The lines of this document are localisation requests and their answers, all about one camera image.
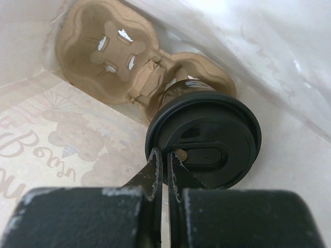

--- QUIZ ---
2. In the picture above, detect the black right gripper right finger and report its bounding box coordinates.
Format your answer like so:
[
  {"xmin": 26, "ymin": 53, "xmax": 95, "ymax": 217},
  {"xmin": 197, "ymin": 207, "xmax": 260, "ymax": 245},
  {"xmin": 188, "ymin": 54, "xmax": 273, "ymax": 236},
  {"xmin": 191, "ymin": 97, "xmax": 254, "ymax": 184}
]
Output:
[{"xmin": 167, "ymin": 152, "xmax": 324, "ymax": 247}]

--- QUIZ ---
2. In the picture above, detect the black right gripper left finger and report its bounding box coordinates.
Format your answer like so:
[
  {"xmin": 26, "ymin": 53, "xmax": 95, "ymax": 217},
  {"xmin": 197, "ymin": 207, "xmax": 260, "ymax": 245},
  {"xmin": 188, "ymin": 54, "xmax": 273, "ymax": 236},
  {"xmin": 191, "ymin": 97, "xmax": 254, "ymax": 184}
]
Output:
[{"xmin": 1, "ymin": 148, "xmax": 163, "ymax": 247}]

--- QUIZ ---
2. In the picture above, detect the printed paper takeout bag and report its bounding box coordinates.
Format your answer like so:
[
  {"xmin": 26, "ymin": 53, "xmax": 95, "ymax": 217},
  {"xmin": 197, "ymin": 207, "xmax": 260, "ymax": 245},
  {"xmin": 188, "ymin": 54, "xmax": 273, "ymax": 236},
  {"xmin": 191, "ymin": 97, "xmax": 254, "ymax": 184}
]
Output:
[{"xmin": 1, "ymin": 1, "xmax": 330, "ymax": 247}]

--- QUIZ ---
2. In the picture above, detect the black paper coffee cup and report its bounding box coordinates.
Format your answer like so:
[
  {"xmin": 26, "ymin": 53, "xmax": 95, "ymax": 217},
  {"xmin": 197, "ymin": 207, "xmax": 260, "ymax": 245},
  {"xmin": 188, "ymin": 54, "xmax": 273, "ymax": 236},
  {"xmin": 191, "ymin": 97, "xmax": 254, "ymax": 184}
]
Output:
[{"xmin": 159, "ymin": 79, "xmax": 216, "ymax": 109}]

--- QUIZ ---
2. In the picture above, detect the brown pulp cup carrier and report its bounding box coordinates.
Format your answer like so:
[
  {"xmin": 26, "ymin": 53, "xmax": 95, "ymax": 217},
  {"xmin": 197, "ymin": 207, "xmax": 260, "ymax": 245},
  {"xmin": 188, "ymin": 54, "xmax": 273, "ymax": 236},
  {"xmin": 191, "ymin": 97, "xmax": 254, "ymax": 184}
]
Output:
[{"xmin": 56, "ymin": 1, "xmax": 237, "ymax": 123}]

